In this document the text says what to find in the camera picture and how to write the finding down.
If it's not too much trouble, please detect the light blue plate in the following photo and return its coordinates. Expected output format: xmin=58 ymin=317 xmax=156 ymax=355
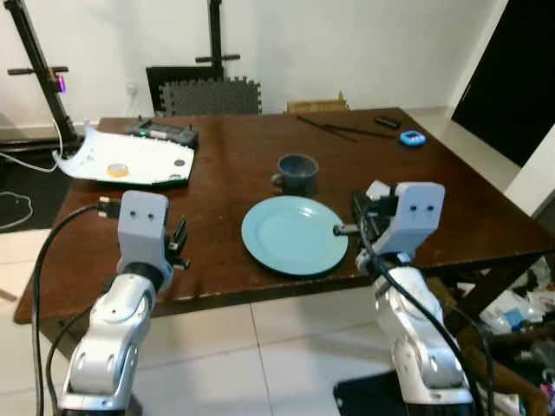
xmin=241 ymin=196 xmax=349 ymax=276

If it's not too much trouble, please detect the dark blue mug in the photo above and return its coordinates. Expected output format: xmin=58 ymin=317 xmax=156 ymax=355
xmin=271 ymin=154 xmax=319 ymax=196

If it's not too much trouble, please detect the black chopstick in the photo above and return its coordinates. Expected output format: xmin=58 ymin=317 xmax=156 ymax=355
xmin=297 ymin=115 xmax=358 ymax=142
xmin=323 ymin=124 xmax=382 ymax=138

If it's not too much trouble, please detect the small blue timer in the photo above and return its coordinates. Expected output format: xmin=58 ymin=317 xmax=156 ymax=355
xmin=399 ymin=130 xmax=427 ymax=147

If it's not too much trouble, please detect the white plastic panel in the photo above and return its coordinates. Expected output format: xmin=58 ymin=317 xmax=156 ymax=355
xmin=54 ymin=121 xmax=196 ymax=188

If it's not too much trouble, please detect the black flat electronic device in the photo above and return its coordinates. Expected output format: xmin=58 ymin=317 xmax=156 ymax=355
xmin=124 ymin=119 xmax=199 ymax=147

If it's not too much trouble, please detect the light wooden box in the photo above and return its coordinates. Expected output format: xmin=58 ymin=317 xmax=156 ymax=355
xmin=286 ymin=98 xmax=349 ymax=114

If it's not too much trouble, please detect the grey foam puzzle mat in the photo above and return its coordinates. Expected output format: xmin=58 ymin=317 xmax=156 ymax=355
xmin=160 ymin=77 xmax=262 ymax=117

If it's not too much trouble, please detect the black flat board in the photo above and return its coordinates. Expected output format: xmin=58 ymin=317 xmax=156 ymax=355
xmin=146 ymin=65 xmax=228 ymax=114

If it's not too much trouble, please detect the black robot foot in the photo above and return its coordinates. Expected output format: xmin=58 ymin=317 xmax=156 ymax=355
xmin=334 ymin=374 xmax=408 ymax=416

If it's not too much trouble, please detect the cardboard box of clutter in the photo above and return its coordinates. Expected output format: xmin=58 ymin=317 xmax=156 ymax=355
xmin=434 ymin=256 xmax=555 ymax=416

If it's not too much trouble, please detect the black upright stand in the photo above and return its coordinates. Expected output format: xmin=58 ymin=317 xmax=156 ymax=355
xmin=195 ymin=0 xmax=242 ymax=84

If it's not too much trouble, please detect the black leaning stand with crossbar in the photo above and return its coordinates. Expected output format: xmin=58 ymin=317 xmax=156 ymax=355
xmin=3 ymin=0 xmax=84 ymax=145

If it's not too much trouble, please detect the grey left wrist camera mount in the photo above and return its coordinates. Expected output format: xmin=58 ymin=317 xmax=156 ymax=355
xmin=117 ymin=191 xmax=171 ymax=271

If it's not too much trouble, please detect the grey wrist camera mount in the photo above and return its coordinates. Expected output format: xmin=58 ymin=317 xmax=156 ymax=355
xmin=369 ymin=181 xmax=447 ymax=257
xmin=117 ymin=191 xmax=171 ymax=271

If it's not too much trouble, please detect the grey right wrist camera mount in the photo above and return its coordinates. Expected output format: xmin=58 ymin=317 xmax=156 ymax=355
xmin=369 ymin=181 xmax=447 ymax=257

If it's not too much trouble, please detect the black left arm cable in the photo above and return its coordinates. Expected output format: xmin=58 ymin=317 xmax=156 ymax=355
xmin=30 ymin=198 xmax=121 ymax=415

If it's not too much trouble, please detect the thin white floor cable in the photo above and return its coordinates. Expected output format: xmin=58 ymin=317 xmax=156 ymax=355
xmin=0 ymin=192 xmax=35 ymax=231

